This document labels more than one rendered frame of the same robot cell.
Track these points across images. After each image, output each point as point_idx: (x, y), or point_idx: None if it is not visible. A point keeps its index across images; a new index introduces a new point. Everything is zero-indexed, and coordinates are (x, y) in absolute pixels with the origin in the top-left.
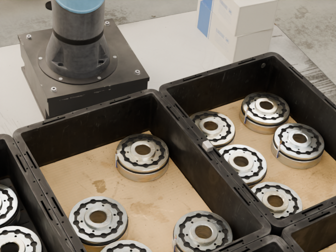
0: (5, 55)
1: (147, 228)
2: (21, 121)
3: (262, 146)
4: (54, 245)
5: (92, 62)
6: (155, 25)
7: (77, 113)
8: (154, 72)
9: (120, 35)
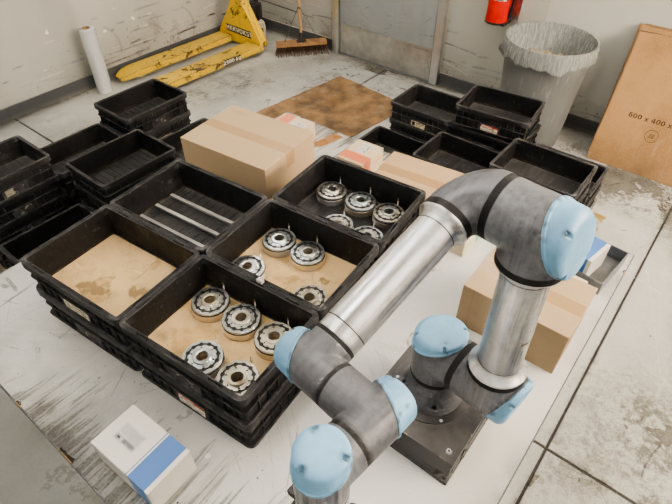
0: (523, 419)
1: (282, 270)
2: None
3: (231, 356)
4: None
5: (406, 368)
6: None
7: (354, 270)
8: (382, 477)
9: (424, 443)
